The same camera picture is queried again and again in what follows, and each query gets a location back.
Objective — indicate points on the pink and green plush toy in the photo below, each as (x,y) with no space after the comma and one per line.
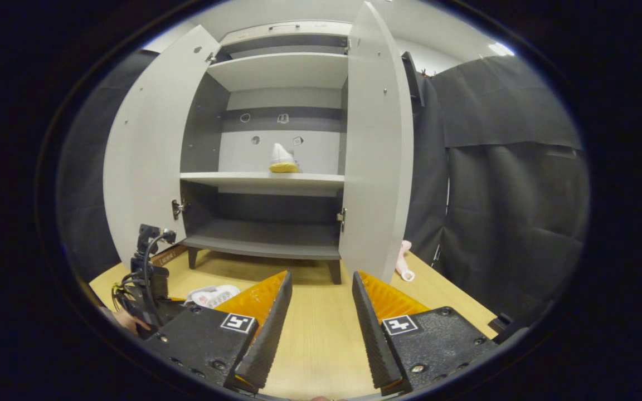
(404,262)

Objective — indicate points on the small ceiling light panel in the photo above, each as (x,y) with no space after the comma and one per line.
(501,49)

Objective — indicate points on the grey shoe cabinet door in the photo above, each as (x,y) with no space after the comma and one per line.
(148,150)
(377,156)

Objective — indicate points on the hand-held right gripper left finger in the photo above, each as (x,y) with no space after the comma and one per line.
(268,334)

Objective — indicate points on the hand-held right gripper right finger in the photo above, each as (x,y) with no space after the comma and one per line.
(374,334)

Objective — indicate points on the grey shoe cabinet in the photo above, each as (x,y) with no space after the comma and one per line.
(276,69)

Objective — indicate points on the small black block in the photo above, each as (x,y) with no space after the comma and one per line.
(502,323)

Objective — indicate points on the white canvas shoe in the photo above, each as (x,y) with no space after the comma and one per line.
(283,159)
(215,295)

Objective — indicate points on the black backdrop cloth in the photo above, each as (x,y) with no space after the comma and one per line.
(510,223)

